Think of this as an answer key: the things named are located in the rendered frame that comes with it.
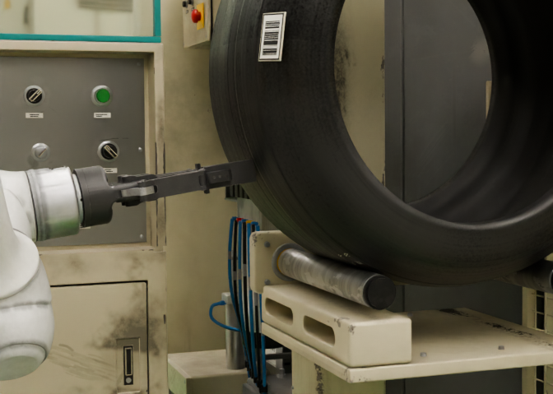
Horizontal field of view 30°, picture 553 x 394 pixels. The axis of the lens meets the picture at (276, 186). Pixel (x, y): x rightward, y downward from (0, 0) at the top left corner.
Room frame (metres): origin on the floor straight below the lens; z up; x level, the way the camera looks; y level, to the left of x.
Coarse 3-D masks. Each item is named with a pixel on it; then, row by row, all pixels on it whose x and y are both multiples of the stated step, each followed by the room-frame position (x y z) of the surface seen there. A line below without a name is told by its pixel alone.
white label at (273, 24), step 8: (264, 16) 1.29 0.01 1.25; (272, 16) 1.28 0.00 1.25; (280, 16) 1.27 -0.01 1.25; (264, 24) 1.29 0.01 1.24; (272, 24) 1.28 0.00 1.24; (280, 24) 1.27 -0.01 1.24; (264, 32) 1.29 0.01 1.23; (272, 32) 1.28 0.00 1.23; (280, 32) 1.27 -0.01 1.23; (264, 40) 1.29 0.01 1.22; (272, 40) 1.28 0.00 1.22; (280, 40) 1.27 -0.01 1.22; (264, 48) 1.29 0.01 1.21; (272, 48) 1.27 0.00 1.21; (280, 48) 1.26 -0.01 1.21; (264, 56) 1.28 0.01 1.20; (272, 56) 1.27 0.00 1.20; (280, 56) 1.26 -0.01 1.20
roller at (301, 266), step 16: (288, 256) 1.59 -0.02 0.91; (304, 256) 1.54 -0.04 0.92; (288, 272) 1.58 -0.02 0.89; (304, 272) 1.51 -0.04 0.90; (320, 272) 1.45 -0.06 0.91; (336, 272) 1.41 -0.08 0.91; (352, 272) 1.37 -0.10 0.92; (368, 272) 1.34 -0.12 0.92; (320, 288) 1.47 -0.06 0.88; (336, 288) 1.40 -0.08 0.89; (352, 288) 1.34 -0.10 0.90; (368, 288) 1.31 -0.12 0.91; (384, 288) 1.31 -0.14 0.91; (368, 304) 1.31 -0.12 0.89; (384, 304) 1.31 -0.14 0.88
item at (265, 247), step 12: (252, 240) 1.63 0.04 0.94; (264, 240) 1.62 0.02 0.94; (276, 240) 1.63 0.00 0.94; (288, 240) 1.64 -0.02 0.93; (252, 252) 1.63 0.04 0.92; (264, 252) 1.62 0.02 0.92; (276, 252) 1.63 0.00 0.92; (252, 264) 1.63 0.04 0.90; (264, 264) 1.62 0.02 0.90; (276, 264) 1.63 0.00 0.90; (252, 276) 1.63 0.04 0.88; (264, 276) 1.62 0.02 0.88; (276, 276) 1.63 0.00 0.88; (288, 276) 1.63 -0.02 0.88; (252, 288) 1.63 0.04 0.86
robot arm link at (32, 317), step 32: (0, 192) 1.06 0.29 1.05; (0, 224) 1.06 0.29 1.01; (0, 256) 1.08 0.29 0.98; (32, 256) 1.12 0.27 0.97; (0, 288) 1.08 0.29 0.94; (32, 288) 1.11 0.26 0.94; (0, 320) 1.08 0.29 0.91; (32, 320) 1.10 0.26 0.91; (0, 352) 1.08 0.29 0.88; (32, 352) 1.09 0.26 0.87
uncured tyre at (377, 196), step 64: (256, 0) 1.32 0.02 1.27; (320, 0) 1.28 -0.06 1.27; (512, 0) 1.69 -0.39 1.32; (256, 64) 1.30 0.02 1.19; (320, 64) 1.28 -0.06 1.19; (512, 64) 1.70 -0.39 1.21; (256, 128) 1.32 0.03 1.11; (320, 128) 1.28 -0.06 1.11; (512, 128) 1.69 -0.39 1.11; (256, 192) 1.45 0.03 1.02; (320, 192) 1.30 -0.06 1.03; (384, 192) 1.30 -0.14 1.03; (448, 192) 1.66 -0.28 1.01; (512, 192) 1.65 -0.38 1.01; (320, 256) 1.53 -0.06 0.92; (384, 256) 1.34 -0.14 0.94; (448, 256) 1.34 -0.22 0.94; (512, 256) 1.38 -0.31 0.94
